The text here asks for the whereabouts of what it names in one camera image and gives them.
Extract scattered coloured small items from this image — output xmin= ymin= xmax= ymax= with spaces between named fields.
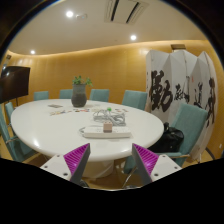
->
xmin=49 ymin=108 xmax=90 ymax=116

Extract white calligraphy folding screen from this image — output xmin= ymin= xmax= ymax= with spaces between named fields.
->
xmin=146 ymin=50 xmax=217 ymax=160

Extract teal chair back right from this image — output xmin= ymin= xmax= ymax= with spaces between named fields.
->
xmin=122 ymin=90 xmax=147 ymax=110

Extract teal chair left near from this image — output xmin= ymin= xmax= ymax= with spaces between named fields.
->
xmin=0 ymin=111 xmax=36 ymax=162

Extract teal chair right near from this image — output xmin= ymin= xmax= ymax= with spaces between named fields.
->
xmin=121 ymin=102 xmax=209 ymax=188

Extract white oval conference table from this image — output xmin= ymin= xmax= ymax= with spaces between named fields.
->
xmin=11 ymin=99 xmax=163 ymax=178

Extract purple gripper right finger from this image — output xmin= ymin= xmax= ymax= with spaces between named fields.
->
xmin=132 ymin=144 xmax=181 ymax=185

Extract pink cube charger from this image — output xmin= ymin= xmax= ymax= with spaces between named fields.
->
xmin=103 ymin=121 xmax=113 ymax=133

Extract teal chair left far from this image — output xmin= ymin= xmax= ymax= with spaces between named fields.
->
xmin=5 ymin=102 xmax=14 ymax=120

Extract small dark card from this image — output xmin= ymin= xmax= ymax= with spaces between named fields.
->
xmin=48 ymin=104 xmax=63 ymax=108

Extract black bag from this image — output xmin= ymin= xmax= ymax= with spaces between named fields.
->
xmin=149 ymin=122 xmax=184 ymax=153

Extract coiled white grey cable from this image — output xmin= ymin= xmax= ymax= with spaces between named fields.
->
xmin=92 ymin=108 xmax=127 ymax=127

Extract teal chair back centre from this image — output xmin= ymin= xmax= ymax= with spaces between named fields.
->
xmin=90 ymin=89 xmax=109 ymax=102

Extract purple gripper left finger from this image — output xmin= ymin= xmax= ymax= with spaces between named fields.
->
xmin=41 ymin=143 xmax=90 ymax=186

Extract dark grey plant pot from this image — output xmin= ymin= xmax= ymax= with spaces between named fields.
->
xmin=71 ymin=84 xmax=87 ymax=107

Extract ceiling air vent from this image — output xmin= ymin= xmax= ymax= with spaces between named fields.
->
xmin=104 ymin=0 xmax=149 ymax=25

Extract white power strip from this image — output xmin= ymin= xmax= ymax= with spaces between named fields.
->
xmin=83 ymin=127 xmax=131 ymax=139

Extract teal chair back left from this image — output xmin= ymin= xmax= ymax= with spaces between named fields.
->
xmin=34 ymin=91 xmax=49 ymax=101

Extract black wall television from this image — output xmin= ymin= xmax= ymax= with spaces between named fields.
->
xmin=0 ymin=66 xmax=31 ymax=104

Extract green plant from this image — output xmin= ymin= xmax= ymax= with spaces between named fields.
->
xmin=72 ymin=76 xmax=92 ymax=86

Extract teal chair back left-centre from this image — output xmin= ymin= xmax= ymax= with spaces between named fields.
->
xmin=59 ymin=89 xmax=73 ymax=99

